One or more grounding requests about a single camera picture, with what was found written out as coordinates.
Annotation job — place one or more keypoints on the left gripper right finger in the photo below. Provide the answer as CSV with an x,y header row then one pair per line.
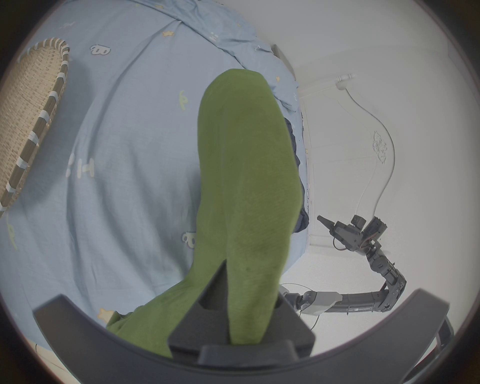
x,y
294,330

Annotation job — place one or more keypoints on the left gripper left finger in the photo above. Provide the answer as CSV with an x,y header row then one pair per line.
x,y
204,322

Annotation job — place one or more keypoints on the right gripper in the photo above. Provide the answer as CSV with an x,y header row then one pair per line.
x,y
348,236

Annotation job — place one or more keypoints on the green shorts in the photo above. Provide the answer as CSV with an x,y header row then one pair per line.
x,y
243,168

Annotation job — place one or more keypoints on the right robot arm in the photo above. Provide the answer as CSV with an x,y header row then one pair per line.
x,y
356,302

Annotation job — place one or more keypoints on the dark blue garment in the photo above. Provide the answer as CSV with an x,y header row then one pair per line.
x,y
302,221

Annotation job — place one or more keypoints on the round woven basket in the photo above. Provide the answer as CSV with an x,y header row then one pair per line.
x,y
26,112

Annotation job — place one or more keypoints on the pale blue quilt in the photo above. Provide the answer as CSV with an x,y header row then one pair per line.
x,y
225,22

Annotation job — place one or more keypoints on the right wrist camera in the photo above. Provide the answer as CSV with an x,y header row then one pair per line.
x,y
358,221

